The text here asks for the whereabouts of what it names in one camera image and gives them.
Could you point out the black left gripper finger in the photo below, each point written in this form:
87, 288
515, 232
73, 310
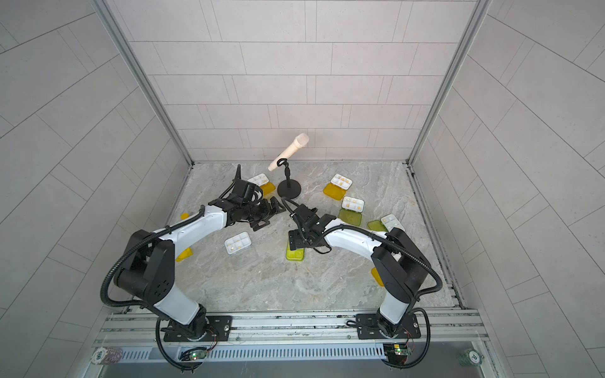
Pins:
275, 206
258, 223

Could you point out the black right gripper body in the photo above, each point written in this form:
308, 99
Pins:
303, 238

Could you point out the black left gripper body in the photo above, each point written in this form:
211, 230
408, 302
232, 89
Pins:
256, 213

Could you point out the green pillbox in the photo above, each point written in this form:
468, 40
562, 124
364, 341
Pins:
351, 210
385, 224
293, 254

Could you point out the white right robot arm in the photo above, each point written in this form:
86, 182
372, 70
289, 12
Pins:
405, 272

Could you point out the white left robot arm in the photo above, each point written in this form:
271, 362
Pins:
145, 274

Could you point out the black microphone stand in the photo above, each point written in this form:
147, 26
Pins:
288, 188

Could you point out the clear pillbox white tray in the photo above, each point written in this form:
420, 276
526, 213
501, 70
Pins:
240, 250

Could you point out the yellow pillbox far right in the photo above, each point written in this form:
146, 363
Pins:
337, 187

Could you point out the beige microphone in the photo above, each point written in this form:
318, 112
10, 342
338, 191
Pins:
299, 142

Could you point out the yellow pillbox front right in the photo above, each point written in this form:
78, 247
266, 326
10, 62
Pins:
377, 277

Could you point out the yellow pillbox left edge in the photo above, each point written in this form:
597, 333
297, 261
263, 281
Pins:
187, 253

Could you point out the left green circuit board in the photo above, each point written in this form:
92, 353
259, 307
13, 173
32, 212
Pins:
194, 354

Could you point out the green circuit board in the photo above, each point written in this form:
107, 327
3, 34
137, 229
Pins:
396, 353
194, 354

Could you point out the right green circuit board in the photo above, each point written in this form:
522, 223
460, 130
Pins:
396, 353

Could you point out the left round marker disc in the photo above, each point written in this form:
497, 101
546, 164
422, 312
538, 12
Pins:
101, 356

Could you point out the round marker disc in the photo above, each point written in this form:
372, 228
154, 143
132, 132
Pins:
101, 356
470, 357

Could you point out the right round marker disc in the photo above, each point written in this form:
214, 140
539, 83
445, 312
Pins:
470, 357

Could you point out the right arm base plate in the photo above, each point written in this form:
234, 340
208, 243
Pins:
374, 326

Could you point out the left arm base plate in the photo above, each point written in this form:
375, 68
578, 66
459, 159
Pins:
207, 329

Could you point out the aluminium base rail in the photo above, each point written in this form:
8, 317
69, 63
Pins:
301, 327

